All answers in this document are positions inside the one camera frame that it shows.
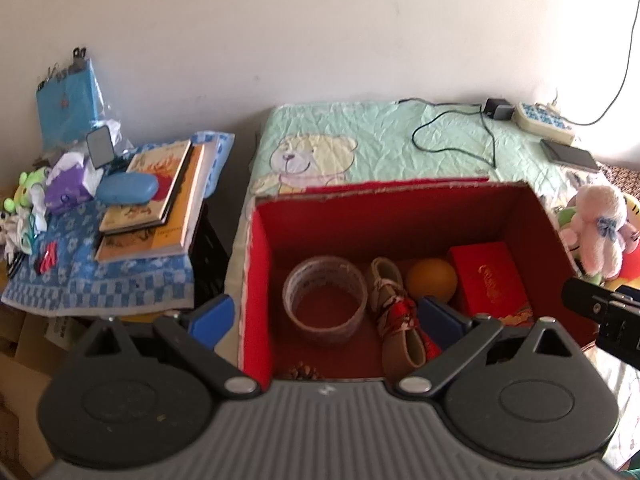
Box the yellow tiger plush toy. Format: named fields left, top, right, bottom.
left=622, top=195, right=640, bottom=256

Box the stack of books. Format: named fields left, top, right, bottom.
left=94, top=144, right=208, bottom=263

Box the black power adapter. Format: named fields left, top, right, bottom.
left=482, top=97, right=515, bottom=121

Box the green bear print quilt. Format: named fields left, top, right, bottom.
left=222, top=101, right=601, bottom=361

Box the book with flame cover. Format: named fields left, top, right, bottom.
left=99, top=140, right=193, bottom=233

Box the small red gift box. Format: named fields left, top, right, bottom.
left=446, top=241, right=536, bottom=328

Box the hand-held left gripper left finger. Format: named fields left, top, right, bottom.
left=75, top=292, right=263, bottom=401

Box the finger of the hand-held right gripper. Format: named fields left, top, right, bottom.
left=607, top=284, right=640, bottom=306
left=561, top=277, right=626, bottom=318

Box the purple tissue box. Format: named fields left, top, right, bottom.
left=44, top=152, right=103, bottom=216

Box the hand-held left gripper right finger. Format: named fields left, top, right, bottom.
left=392, top=296, right=583, bottom=401

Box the small grey standing mirror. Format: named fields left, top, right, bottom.
left=86, top=126, right=115, bottom=168

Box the grey smartphone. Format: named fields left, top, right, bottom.
left=540, top=139, right=600, bottom=173

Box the dark patterned fabric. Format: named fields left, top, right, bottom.
left=600, top=165, right=640, bottom=196

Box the blue checked cloth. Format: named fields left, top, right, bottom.
left=0, top=131, right=236, bottom=317

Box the white power strip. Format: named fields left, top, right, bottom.
left=512, top=102, right=576, bottom=142

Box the brown cardboard box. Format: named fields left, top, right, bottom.
left=15, top=310, right=96, bottom=376
left=0, top=350, right=66, bottom=480

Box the clear packing tape roll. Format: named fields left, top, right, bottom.
left=282, top=256, right=368, bottom=346

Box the power strip cable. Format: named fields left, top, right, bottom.
left=572, top=0, right=640, bottom=127

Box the blue glasses case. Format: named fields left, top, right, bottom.
left=95, top=172, right=160, bottom=206

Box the blue gift bag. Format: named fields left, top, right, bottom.
left=35, top=47, right=108, bottom=151

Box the green frog plush toy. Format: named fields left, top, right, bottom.
left=4, top=167, right=51, bottom=213

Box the orange gourd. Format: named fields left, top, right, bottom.
left=405, top=258, right=458, bottom=306

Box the red cardboard box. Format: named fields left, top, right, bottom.
left=237, top=177, right=601, bottom=381

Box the beige shoe with red ribbon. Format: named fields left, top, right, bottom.
left=365, top=257, right=443, bottom=381

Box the black adapter cable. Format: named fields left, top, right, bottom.
left=412, top=100, right=498, bottom=168

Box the pink plush toy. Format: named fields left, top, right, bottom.
left=559, top=185, right=638, bottom=276

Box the brown pine cone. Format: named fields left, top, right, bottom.
left=289, top=361, right=321, bottom=381

